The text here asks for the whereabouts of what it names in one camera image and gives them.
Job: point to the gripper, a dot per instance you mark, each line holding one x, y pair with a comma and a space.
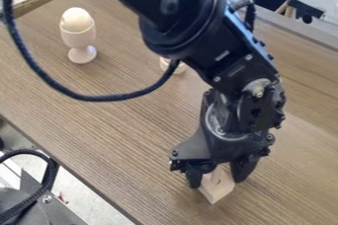
207, 150

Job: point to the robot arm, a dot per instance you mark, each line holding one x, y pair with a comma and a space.
193, 21

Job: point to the wooden egg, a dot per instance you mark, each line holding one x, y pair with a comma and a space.
75, 18

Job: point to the wooden cube with hole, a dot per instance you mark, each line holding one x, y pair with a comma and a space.
215, 192

